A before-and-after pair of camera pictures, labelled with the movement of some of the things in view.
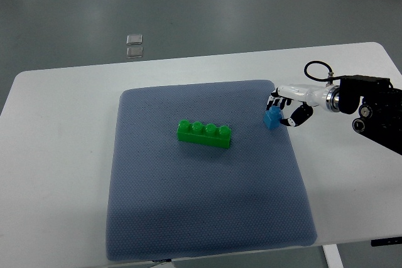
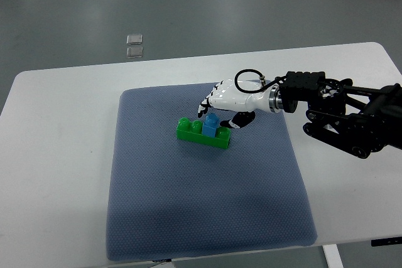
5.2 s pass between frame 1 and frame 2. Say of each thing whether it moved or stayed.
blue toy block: moved
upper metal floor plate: stayed
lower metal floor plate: stayed
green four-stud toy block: stayed
